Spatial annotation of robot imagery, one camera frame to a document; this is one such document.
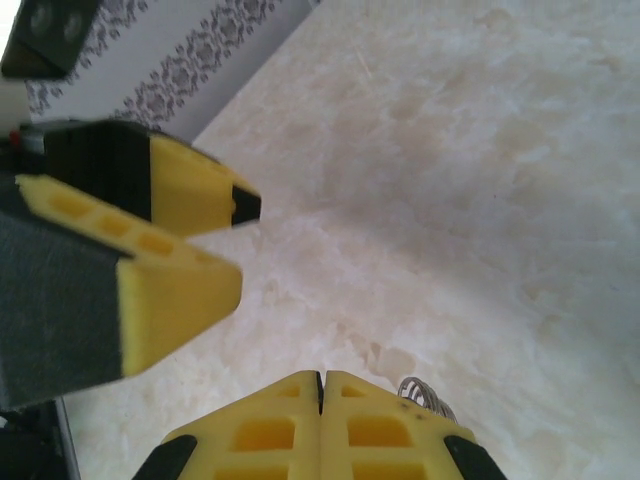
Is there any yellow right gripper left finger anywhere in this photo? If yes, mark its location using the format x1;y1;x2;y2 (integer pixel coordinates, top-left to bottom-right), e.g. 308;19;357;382
133;369;323;480

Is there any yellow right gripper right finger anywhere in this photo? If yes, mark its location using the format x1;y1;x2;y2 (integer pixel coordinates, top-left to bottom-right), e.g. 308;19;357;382
319;369;508;480

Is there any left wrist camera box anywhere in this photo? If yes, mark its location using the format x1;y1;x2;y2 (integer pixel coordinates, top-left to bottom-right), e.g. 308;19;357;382
0;0;101;80

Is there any silver keyring with chain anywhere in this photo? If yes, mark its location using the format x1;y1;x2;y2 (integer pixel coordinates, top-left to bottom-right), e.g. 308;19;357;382
397;377;459;427

